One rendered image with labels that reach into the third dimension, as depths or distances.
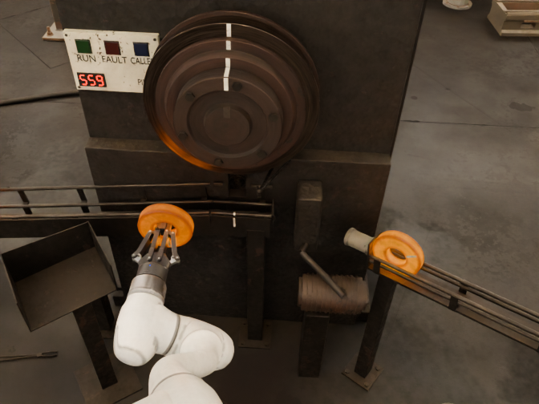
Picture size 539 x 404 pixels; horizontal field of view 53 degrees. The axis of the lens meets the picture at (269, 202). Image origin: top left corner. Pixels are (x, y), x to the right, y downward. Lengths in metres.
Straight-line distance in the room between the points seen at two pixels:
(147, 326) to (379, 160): 0.87
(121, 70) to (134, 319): 0.72
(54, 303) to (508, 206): 2.26
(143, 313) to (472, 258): 1.80
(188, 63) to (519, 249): 1.98
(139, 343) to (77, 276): 0.55
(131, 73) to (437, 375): 1.59
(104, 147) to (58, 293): 0.46
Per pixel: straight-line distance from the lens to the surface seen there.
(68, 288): 1.76
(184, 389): 0.82
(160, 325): 1.30
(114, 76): 1.65
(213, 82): 1.33
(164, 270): 1.40
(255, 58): 1.35
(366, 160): 1.71
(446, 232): 2.81
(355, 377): 2.21
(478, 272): 2.69
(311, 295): 1.77
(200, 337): 1.30
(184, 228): 1.51
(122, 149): 1.76
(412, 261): 1.64
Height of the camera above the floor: 1.92
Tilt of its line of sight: 43 degrees down
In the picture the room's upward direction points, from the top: 2 degrees clockwise
